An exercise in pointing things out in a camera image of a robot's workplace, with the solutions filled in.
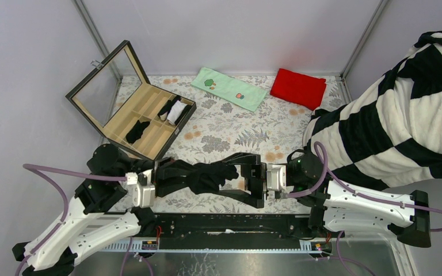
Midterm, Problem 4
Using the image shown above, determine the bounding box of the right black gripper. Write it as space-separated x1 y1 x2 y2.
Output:
211 151 269 208

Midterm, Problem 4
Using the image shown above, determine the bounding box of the black white checkered blanket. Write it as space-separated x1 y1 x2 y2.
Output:
302 30 442 190

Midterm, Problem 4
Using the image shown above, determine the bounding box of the red folded cloth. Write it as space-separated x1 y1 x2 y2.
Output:
270 68 327 110

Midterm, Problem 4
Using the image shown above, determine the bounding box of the white rolled cloth in box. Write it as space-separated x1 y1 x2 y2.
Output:
166 101 188 125

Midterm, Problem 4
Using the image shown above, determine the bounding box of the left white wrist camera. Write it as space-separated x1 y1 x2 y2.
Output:
125 169 155 208

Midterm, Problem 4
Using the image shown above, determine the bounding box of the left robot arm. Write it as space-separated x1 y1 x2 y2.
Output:
12 144 196 275

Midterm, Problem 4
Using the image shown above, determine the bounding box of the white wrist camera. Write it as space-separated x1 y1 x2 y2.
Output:
266 164 287 199
125 169 155 208

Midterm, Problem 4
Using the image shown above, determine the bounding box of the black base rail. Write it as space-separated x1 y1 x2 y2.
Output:
153 213 336 250

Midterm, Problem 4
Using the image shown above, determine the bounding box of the black rolled sock in box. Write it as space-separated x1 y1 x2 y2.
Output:
157 95 181 121

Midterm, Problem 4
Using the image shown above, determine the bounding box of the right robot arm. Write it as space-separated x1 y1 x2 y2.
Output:
219 149 431 248

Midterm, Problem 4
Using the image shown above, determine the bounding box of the black underwear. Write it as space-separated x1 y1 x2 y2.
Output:
125 120 151 144

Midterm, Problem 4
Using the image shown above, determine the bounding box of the black garment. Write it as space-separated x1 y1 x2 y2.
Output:
186 162 239 194

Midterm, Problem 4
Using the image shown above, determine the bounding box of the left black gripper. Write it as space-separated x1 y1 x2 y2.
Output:
128 156 210 197

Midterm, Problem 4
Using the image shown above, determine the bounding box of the black wooden compartment box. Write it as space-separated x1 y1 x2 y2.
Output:
66 40 197 160

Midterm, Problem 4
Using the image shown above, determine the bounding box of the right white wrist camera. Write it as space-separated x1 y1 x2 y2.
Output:
266 164 287 199

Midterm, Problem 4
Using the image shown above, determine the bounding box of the floral patterned table mat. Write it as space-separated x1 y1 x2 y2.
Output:
102 74 346 215

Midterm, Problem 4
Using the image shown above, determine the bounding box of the light green printed cloth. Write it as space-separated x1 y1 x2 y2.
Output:
191 67 267 112

